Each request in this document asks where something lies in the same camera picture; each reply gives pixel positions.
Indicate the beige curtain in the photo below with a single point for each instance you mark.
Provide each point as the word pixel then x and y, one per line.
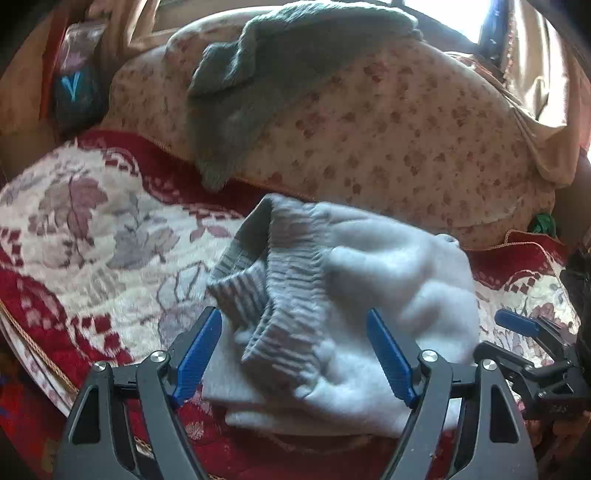
pixel 554 138

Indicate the grey knit sweater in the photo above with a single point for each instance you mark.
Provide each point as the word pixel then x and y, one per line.
pixel 258 92

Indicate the red blue patterned cloth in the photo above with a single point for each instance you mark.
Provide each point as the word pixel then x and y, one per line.
pixel 21 410

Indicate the dark bag with blue mark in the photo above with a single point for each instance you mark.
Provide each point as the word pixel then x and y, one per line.
pixel 74 92

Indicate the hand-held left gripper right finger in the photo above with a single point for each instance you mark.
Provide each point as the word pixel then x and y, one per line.
pixel 392 364

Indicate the red white floral blanket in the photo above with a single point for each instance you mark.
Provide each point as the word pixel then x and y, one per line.
pixel 92 221

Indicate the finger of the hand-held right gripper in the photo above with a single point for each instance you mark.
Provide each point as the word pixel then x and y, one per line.
pixel 501 357
pixel 517 321

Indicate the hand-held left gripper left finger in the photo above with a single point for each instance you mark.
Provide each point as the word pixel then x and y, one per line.
pixel 196 360

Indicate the person's right hand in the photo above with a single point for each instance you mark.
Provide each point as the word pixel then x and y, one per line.
pixel 570 429

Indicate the green object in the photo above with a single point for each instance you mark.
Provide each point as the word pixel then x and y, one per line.
pixel 542 224

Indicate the beige floral pillow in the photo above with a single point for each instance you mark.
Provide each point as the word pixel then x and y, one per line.
pixel 392 152

